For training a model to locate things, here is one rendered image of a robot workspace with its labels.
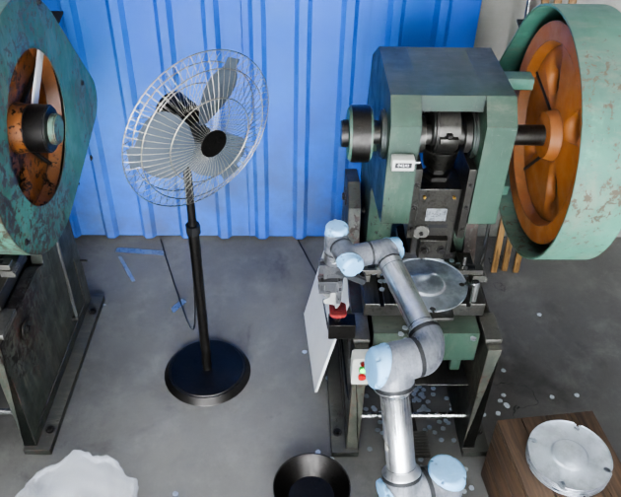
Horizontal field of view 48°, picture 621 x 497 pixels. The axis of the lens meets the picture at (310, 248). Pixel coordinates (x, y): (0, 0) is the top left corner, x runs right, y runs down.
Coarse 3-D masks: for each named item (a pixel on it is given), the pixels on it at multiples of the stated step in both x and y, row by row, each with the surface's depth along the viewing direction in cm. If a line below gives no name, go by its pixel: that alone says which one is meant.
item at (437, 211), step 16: (432, 176) 238; (448, 176) 240; (432, 192) 236; (448, 192) 236; (432, 208) 240; (448, 208) 240; (416, 224) 244; (432, 224) 244; (448, 224) 244; (416, 240) 249; (432, 240) 245; (448, 240) 249; (432, 256) 250
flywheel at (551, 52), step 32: (544, 32) 231; (544, 64) 240; (576, 64) 206; (576, 96) 214; (576, 128) 220; (512, 160) 264; (544, 160) 240; (576, 160) 214; (512, 192) 264; (544, 192) 240; (544, 224) 234
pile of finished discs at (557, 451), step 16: (544, 432) 255; (560, 432) 255; (576, 432) 255; (592, 432) 255; (528, 448) 250; (544, 448) 250; (560, 448) 249; (576, 448) 249; (592, 448) 250; (544, 464) 244; (560, 464) 244; (576, 464) 244; (592, 464) 245; (608, 464) 245; (544, 480) 241; (560, 480) 241; (576, 480) 240; (592, 480) 240; (608, 480) 240; (576, 496) 238
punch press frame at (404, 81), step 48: (384, 48) 242; (432, 48) 243; (480, 48) 244; (384, 96) 228; (432, 96) 216; (480, 96) 216; (384, 144) 224; (480, 144) 223; (384, 192) 230; (480, 192) 231; (384, 336) 257
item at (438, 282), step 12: (408, 264) 265; (420, 264) 265; (432, 264) 265; (444, 264) 265; (420, 276) 259; (432, 276) 259; (444, 276) 260; (456, 276) 260; (420, 288) 254; (432, 288) 254; (444, 288) 254; (456, 288) 255; (432, 300) 250; (444, 300) 250; (456, 300) 250; (432, 312) 245
